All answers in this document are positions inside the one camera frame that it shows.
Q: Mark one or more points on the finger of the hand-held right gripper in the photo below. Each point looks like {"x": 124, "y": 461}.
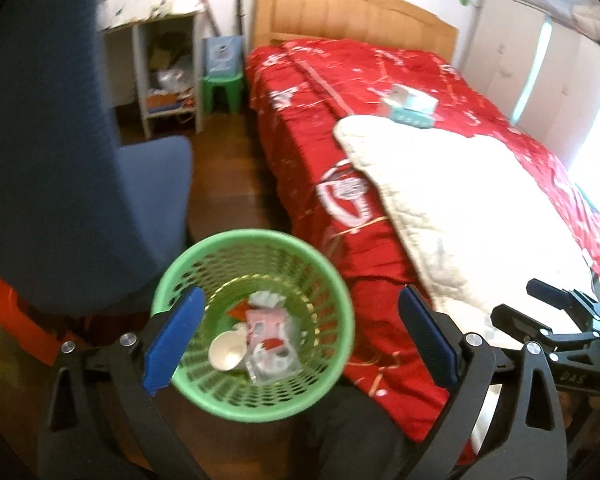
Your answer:
{"x": 550, "y": 292}
{"x": 520, "y": 322}

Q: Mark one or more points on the white paper cup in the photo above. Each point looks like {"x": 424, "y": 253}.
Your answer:
{"x": 226, "y": 352}

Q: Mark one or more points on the paper wrapper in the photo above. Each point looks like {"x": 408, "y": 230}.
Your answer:
{"x": 265, "y": 300}

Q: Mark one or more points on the blue fabric office chair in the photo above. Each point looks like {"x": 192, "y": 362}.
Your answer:
{"x": 55, "y": 135}

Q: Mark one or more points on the white quilted blanket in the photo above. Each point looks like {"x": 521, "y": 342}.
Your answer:
{"x": 470, "y": 200}

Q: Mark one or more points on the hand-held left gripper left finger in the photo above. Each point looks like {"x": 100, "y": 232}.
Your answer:
{"x": 172, "y": 340}

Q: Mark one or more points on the white shelf desk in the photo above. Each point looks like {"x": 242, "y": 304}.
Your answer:
{"x": 170, "y": 70}

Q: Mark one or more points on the green plastic stool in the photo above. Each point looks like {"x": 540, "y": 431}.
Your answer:
{"x": 222, "y": 90}

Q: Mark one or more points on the orange plastic box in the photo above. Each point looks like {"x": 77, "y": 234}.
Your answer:
{"x": 10, "y": 310}

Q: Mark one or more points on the blue paper bag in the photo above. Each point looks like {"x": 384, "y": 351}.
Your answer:
{"x": 222, "y": 55}

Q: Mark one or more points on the bed with red cover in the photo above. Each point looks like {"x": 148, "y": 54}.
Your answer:
{"x": 310, "y": 140}

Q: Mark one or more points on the green plastic mesh basket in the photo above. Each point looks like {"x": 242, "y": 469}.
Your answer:
{"x": 260, "y": 250}

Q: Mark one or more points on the teal tissue pack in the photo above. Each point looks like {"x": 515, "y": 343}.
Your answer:
{"x": 410, "y": 99}

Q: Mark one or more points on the white wardrobe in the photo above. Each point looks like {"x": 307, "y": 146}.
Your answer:
{"x": 575, "y": 90}
{"x": 505, "y": 55}

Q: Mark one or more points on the dark wooden stick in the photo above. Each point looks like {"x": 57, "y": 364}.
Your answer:
{"x": 210, "y": 12}
{"x": 240, "y": 10}

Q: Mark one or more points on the wooden bed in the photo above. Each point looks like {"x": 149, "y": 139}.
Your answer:
{"x": 340, "y": 15}

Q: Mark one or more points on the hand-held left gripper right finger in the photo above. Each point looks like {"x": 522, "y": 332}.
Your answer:
{"x": 427, "y": 335}

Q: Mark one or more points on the clear plastic tub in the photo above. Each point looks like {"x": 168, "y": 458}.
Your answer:
{"x": 275, "y": 367}

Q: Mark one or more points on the person's dark trousers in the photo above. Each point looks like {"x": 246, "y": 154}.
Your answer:
{"x": 350, "y": 440}

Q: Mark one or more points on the orange snack wrapper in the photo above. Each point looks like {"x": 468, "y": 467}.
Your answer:
{"x": 239, "y": 311}

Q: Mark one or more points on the pink snack wrapper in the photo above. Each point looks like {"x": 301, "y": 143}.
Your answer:
{"x": 265, "y": 325}

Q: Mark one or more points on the teal dotted box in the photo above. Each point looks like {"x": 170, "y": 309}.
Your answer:
{"x": 411, "y": 119}

